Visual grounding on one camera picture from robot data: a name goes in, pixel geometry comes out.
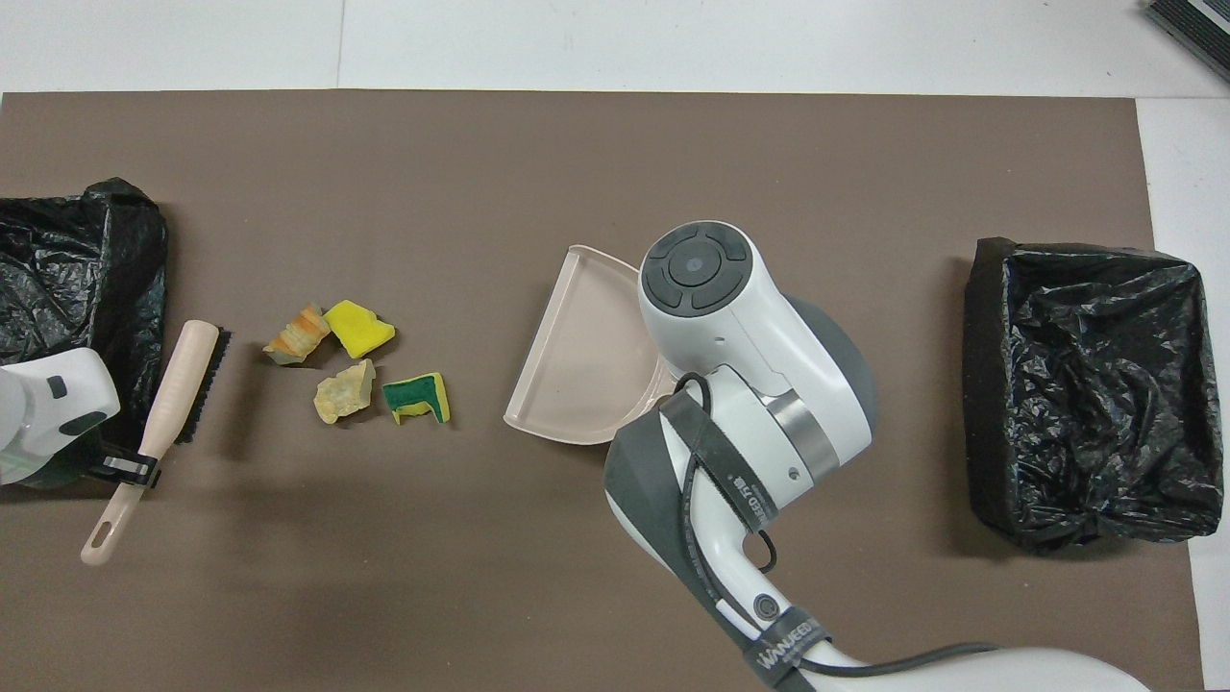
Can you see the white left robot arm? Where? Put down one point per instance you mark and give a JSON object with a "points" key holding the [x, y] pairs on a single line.
{"points": [[48, 394]]}

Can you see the green and yellow sponge piece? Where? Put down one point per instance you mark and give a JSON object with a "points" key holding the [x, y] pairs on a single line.
{"points": [[418, 394]]}

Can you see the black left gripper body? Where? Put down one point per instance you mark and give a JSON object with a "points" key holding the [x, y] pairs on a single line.
{"points": [[123, 469]]}

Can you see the bin lined with black bag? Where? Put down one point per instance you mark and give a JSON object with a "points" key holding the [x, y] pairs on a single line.
{"points": [[96, 269], [1105, 384]]}

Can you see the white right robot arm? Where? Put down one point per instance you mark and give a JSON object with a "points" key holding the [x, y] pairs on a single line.
{"points": [[730, 336]]}

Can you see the brown table mat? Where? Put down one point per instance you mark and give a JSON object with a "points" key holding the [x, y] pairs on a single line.
{"points": [[480, 154]]}

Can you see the large yellow sponge piece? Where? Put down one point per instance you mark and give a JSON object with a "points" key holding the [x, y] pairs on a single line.
{"points": [[357, 329]]}

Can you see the beige brush with black bristles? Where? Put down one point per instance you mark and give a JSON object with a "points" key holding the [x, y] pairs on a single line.
{"points": [[178, 384]]}

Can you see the cream sponge scrap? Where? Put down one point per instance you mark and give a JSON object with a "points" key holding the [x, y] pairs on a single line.
{"points": [[343, 392]]}

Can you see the beige plastic dustpan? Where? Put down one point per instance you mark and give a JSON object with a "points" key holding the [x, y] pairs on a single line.
{"points": [[586, 365]]}

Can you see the dark ribbed panel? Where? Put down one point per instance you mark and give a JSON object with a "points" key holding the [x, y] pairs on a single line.
{"points": [[1196, 24]]}

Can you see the orange striped sponge scrap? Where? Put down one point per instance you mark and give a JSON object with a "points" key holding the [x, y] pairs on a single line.
{"points": [[300, 334]]}

